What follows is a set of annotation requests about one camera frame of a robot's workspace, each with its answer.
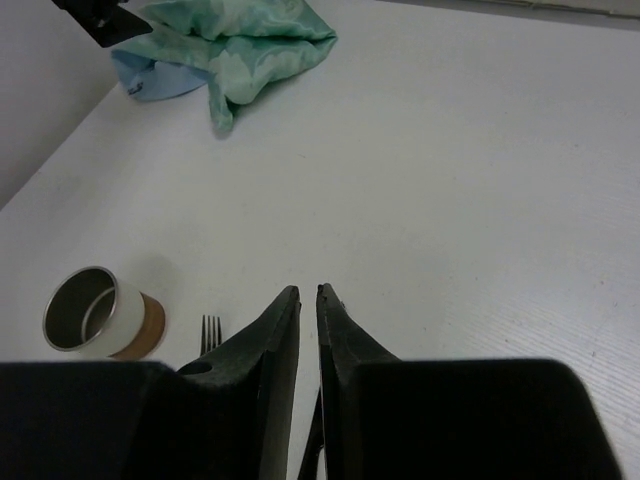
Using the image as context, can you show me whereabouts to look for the light blue cloth napkin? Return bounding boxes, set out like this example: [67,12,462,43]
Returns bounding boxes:
[111,50,209,102]

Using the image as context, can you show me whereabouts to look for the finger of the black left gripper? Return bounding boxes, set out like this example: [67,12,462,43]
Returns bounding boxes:
[53,0,151,48]

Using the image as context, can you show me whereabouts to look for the steel cup with white band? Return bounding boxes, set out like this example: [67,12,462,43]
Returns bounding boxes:
[42,266,166,361]

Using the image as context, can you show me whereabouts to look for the green satin tablecloth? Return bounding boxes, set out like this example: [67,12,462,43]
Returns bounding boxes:
[112,1,338,134]

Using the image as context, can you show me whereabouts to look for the silver fork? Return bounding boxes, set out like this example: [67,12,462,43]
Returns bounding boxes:
[200,315,222,355]

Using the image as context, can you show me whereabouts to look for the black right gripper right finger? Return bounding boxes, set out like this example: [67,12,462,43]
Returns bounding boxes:
[299,283,405,479]

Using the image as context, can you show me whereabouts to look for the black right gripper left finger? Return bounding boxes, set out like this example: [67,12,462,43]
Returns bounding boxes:
[178,286,301,479]

